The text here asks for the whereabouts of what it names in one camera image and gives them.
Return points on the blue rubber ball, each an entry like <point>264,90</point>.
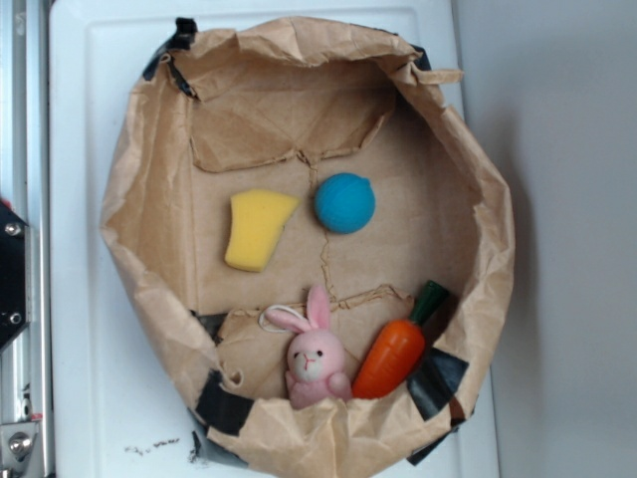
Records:
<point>345,203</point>

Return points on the yellow sponge piece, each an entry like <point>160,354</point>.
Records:
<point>258,219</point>

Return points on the pink plush bunny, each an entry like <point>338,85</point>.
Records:
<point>315,356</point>

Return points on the orange toy carrot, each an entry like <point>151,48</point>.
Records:
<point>398,347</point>

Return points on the brown paper bag bin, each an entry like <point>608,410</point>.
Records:
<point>283,106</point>

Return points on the white plastic tray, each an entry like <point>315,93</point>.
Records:
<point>116,412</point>

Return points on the black metal bracket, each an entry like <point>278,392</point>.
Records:
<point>13,276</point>

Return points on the aluminium frame rail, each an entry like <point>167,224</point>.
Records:
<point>27,443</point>

